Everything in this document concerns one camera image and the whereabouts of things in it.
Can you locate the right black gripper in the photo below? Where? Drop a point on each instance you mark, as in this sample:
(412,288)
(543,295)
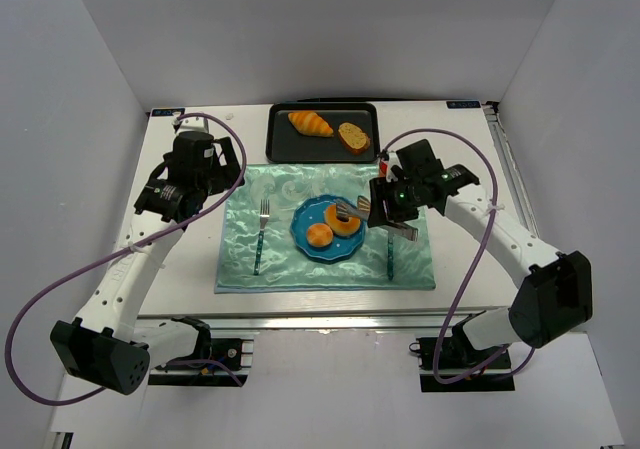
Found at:
(379,203)

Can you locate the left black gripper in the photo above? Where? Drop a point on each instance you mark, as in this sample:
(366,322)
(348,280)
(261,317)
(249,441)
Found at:
(226,164)

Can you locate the metal tongs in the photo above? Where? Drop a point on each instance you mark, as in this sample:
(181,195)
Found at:
(345,210)

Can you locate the glazed donut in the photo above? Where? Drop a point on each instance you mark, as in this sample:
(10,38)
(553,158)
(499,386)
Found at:
(342,228)

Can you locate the round bread roll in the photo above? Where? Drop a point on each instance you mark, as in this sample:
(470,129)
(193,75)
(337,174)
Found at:
(319,235)

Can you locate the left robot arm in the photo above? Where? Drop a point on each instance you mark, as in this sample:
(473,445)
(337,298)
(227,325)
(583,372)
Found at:
(103,344)

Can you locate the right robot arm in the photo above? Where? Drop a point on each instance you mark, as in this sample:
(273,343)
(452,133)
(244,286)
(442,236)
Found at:
(554,289)

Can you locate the bread slice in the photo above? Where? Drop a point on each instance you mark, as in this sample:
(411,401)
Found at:
(355,140)

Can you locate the orange mug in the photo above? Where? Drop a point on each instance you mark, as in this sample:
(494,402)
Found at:
(386,162)

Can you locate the blue dotted plate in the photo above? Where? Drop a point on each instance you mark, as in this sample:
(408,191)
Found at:
(312,211)

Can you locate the teal patterned placemat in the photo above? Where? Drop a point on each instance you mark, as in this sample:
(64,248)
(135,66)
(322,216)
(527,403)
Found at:
(283,267)

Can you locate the black baking tray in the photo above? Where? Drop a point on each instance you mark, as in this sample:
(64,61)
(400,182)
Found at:
(284,144)

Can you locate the left blue table label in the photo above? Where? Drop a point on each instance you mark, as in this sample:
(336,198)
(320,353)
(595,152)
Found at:
(167,112)

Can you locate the blue table label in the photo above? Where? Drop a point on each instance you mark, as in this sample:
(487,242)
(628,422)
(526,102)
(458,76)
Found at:
(463,104)
(167,112)

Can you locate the croissant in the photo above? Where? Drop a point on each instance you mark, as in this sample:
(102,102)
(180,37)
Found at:
(309,123)

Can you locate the right blue table label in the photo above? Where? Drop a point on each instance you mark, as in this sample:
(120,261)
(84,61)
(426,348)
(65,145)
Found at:
(463,104)

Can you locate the knife with teal handle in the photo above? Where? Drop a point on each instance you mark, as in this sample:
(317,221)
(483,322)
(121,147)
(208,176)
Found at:
(390,257)

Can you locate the fork with teal handle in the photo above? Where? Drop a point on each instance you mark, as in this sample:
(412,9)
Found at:
(264,217)

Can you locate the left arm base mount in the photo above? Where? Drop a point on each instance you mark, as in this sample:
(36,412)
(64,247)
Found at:
(190,352)

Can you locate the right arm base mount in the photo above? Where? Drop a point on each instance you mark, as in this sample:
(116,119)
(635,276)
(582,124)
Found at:
(496,377)

